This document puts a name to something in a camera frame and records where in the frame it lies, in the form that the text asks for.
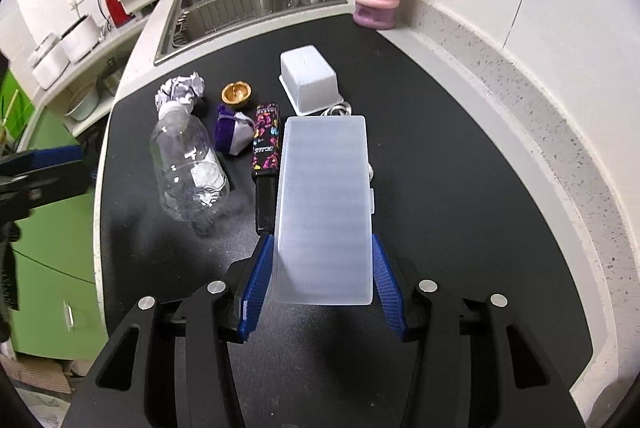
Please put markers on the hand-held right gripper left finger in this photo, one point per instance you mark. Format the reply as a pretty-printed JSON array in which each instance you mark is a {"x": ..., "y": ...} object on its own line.
[{"x": 254, "y": 290}]

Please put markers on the white round pot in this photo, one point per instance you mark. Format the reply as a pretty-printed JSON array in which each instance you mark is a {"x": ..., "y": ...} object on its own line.
[{"x": 50, "y": 65}]

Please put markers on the white rice cooker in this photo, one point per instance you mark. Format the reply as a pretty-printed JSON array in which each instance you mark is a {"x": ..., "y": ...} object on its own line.
[{"x": 80, "y": 38}]

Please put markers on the black patterned umbrella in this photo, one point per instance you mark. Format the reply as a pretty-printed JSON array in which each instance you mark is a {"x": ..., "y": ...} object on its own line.
[{"x": 265, "y": 143}]

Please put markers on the clear plastic bottle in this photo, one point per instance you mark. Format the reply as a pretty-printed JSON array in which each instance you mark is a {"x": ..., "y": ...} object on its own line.
[{"x": 185, "y": 163}]

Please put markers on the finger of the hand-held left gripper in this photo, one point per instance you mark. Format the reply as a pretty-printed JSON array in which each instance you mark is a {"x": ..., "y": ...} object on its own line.
[
  {"x": 60, "y": 190},
  {"x": 50, "y": 158}
]

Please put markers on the white square plastic container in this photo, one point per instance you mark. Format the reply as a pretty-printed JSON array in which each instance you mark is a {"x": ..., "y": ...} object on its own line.
[{"x": 310, "y": 75}]

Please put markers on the stainless steel sink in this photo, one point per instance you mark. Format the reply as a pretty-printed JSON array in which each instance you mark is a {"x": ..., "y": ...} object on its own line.
[{"x": 235, "y": 13}]

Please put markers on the purple and white wrapper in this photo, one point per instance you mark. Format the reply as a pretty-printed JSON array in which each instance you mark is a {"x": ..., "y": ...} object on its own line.
[{"x": 231, "y": 130}]

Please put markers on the translucent white plastic box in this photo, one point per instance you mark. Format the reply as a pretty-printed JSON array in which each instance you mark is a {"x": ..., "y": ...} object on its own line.
[{"x": 324, "y": 208}]

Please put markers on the white paper ball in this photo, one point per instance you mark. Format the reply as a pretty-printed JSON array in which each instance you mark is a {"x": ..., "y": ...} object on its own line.
[{"x": 179, "y": 89}]

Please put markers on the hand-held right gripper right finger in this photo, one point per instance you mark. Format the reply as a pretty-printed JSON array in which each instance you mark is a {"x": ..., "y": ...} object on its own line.
[{"x": 389, "y": 290}]

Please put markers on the golden brown nut shell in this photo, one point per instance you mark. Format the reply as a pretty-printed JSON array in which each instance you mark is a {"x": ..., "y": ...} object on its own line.
[{"x": 236, "y": 94}]

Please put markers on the red appliance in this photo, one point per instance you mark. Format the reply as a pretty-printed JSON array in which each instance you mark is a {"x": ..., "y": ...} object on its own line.
[{"x": 115, "y": 9}]

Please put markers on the black counter mat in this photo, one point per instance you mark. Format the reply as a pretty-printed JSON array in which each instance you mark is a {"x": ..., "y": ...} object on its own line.
[{"x": 450, "y": 188}]

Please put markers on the pale green bowl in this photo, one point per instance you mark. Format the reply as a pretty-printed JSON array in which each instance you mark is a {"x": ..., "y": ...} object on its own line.
[{"x": 84, "y": 105}]

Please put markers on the green cabinet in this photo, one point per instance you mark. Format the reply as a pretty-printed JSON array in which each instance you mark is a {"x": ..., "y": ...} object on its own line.
[{"x": 50, "y": 258}]

